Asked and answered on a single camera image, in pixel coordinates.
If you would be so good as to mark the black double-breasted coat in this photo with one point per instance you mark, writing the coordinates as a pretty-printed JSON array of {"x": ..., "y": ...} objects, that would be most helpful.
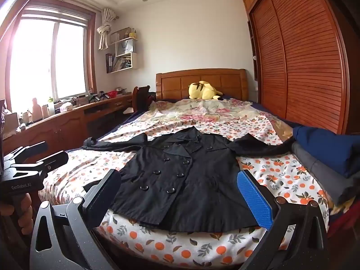
[{"x": 185, "y": 181}]

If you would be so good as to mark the window with wooden frame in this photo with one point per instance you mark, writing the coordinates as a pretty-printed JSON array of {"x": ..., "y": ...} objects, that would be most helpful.
[{"x": 50, "y": 54}]

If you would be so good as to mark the wooden chair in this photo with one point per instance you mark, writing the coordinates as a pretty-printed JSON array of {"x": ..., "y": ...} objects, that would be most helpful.
[{"x": 140, "y": 101}]

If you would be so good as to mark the orange print bed sheet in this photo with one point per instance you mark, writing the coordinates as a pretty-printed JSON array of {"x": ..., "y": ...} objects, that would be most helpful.
[{"x": 283, "y": 175}]

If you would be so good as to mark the blue folded garment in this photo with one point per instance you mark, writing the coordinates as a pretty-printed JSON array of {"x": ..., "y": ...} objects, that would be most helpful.
[{"x": 339, "y": 152}]

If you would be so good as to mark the red basket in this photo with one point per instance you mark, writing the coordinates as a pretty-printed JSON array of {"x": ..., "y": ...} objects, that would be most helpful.
[{"x": 112, "y": 94}]

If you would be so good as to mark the pink floral blanket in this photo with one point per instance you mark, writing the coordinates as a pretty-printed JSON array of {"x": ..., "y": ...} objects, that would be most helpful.
[{"x": 199, "y": 110}]

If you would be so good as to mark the white wall shelf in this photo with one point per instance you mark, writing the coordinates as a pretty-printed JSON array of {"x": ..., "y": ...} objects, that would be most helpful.
[{"x": 121, "y": 54}]

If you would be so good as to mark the tied white curtain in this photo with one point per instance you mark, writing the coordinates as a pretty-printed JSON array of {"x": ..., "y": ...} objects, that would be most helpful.
[{"x": 108, "y": 15}]

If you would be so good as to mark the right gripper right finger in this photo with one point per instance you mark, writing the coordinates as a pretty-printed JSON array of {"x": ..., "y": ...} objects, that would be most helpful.
[{"x": 295, "y": 236}]

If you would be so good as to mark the pink ceramic bottle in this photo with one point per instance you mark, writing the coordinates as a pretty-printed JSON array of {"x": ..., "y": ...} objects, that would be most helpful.
[{"x": 36, "y": 111}]

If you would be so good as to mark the long wooden desk cabinet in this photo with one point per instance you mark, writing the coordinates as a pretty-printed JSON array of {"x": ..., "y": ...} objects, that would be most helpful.
[{"x": 68, "y": 130}]

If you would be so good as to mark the wooden louvered wardrobe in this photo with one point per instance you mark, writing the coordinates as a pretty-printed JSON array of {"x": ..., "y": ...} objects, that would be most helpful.
[{"x": 307, "y": 62}]

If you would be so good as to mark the grey folded garment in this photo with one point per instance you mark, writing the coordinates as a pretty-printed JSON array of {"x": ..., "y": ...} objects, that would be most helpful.
[{"x": 339, "y": 188}]

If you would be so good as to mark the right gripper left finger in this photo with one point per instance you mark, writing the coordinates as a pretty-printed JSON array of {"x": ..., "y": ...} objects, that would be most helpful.
[{"x": 63, "y": 236}]

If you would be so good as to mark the yellow plush toy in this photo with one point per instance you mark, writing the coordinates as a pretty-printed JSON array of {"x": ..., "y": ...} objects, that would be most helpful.
[{"x": 203, "y": 90}]

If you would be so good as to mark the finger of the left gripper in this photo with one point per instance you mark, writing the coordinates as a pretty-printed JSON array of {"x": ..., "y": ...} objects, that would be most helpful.
[
  {"x": 21, "y": 154},
  {"x": 44, "y": 165}
]

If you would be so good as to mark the person's left hand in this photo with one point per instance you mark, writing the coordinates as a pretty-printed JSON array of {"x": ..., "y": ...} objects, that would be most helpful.
[{"x": 25, "y": 220}]

